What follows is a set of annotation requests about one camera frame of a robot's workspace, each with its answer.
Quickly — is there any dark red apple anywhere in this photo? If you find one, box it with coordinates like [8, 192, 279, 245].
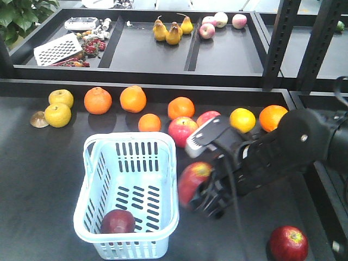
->
[269, 226, 309, 261]
[178, 161, 213, 208]
[100, 209, 135, 234]

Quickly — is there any brown mushroom cap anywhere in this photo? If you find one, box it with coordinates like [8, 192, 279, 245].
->
[29, 111, 49, 128]

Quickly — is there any dark red apple front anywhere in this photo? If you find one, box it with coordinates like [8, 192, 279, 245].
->
[178, 161, 213, 208]

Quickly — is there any yellow orange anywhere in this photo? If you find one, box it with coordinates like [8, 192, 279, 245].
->
[44, 103, 71, 128]
[48, 89, 74, 108]

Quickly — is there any pale apple upper middle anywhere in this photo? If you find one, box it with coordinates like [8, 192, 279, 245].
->
[214, 12, 228, 28]

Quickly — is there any brown yellow pear middle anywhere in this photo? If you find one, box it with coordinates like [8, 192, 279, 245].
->
[165, 22, 183, 45]

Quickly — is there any yellow orange front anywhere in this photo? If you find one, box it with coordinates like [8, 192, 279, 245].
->
[44, 103, 71, 128]

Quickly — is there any yellow orange back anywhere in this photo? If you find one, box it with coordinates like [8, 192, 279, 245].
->
[48, 89, 74, 108]

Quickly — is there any red apple right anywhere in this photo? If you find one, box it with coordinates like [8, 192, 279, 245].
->
[196, 110, 221, 127]

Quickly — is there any pink apple upper right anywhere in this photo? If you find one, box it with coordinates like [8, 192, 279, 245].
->
[232, 14, 247, 29]

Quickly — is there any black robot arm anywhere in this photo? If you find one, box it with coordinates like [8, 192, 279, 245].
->
[185, 109, 347, 217]

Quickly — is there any potted green plant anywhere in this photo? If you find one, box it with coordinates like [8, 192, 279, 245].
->
[1, 0, 59, 47]

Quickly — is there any pink red apple left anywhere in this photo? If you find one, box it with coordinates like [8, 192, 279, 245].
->
[168, 116, 198, 148]

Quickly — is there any light blue plastic basket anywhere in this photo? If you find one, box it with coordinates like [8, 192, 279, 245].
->
[73, 132, 179, 260]

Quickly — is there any orange behind apples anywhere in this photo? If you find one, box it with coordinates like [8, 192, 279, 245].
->
[167, 97, 195, 120]

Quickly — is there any orange far left upper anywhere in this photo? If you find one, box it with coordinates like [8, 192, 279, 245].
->
[120, 85, 147, 113]

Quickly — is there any large orange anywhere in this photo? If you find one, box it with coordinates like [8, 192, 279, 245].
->
[259, 105, 288, 132]

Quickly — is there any orange with bumpy top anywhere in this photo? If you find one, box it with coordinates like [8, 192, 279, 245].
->
[84, 87, 112, 115]

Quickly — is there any brown yellow pear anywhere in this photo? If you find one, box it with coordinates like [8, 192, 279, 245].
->
[165, 22, 183, 45]
[152, 15, 168, 42]

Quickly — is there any yellow orange fruit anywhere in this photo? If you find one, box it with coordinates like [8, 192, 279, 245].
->
[229, 108, 256, 133]

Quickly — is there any brown yellow pear left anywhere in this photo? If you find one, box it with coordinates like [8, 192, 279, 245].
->
[152, 15, 168, 42]

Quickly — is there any yellow pear right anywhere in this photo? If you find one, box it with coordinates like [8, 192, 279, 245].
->
[178, 13, 194, 35]

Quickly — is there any orange far left lower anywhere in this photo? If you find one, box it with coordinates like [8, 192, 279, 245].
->
[138, 113, 161, 132]

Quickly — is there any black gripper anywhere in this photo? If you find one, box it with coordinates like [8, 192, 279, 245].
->
[188, 128, 288, 219]

